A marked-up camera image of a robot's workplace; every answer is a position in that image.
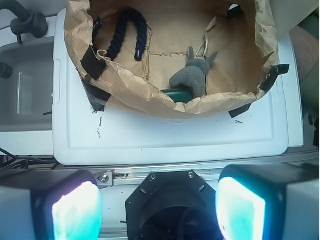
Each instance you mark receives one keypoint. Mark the white plastic bin lid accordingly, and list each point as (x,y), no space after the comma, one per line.
(82,136)

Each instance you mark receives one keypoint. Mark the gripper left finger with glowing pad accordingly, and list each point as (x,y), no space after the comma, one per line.
(38,204)

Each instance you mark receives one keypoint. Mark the black tape strip right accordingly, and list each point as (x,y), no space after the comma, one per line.
(265,87)

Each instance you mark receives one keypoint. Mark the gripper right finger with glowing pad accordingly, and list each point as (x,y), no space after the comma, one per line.
(269,201)

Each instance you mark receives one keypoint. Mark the brown paper bag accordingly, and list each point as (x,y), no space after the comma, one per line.
(242,31)

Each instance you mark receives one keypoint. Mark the dark green object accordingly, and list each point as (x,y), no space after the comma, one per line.
(179,95)

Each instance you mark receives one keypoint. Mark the black tape strip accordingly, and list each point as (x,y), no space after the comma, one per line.
(265,87)
(94,68)

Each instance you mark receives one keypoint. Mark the dark gray faucet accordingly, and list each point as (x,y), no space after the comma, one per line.
(26,22)

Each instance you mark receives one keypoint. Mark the gray sink basin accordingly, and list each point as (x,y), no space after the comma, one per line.
(26,97)

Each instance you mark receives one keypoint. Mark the gray plush bunny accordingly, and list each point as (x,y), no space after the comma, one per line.
(193,75)

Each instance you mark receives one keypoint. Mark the aluminium rail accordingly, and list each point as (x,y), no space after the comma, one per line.
(209,170)

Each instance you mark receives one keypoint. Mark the black octagonal mount plate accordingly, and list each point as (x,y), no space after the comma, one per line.
(177,205)

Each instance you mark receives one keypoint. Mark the black tape strip left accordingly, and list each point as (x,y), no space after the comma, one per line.
(94,68)

